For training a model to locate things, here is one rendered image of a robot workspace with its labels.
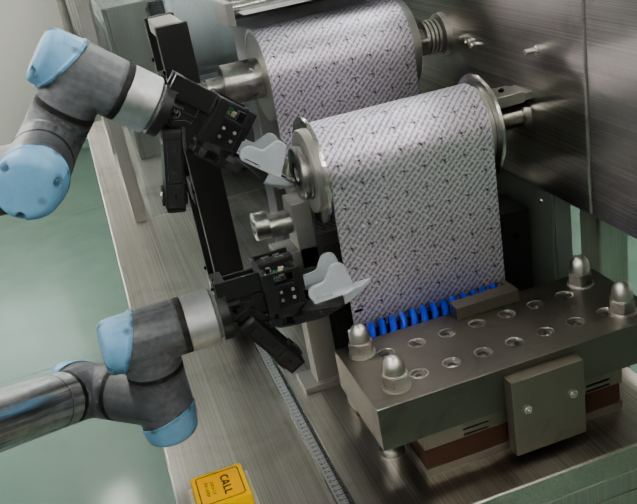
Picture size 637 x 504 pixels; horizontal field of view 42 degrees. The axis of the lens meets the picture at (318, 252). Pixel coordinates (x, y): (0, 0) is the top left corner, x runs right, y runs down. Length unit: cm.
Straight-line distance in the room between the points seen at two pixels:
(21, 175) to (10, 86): 573
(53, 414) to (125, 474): 169
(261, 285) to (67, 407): 30
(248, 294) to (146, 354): 15
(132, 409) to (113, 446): 181
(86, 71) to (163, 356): 36
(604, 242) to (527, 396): 50
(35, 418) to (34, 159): 35
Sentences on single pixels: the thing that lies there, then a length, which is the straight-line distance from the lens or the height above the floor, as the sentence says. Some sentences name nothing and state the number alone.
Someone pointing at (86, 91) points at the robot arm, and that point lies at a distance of 105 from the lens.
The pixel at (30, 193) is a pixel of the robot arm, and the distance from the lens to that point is 93.
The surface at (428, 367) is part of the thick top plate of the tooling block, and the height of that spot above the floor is 103.
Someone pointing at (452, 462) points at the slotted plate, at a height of 91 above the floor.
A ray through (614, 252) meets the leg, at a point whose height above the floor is 94.
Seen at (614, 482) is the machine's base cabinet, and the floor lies 85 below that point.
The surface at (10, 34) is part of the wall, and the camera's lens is 660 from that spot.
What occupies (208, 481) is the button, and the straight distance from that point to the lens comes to 114.
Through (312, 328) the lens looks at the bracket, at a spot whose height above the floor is 100.
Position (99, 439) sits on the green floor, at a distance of 302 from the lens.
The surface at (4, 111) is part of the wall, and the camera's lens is 669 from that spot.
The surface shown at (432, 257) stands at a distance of 118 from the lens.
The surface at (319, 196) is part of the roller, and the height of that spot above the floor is 123.
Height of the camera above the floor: 161
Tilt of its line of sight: 24 degrees down
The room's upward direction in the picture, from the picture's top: 11 degrees counter-clockwise
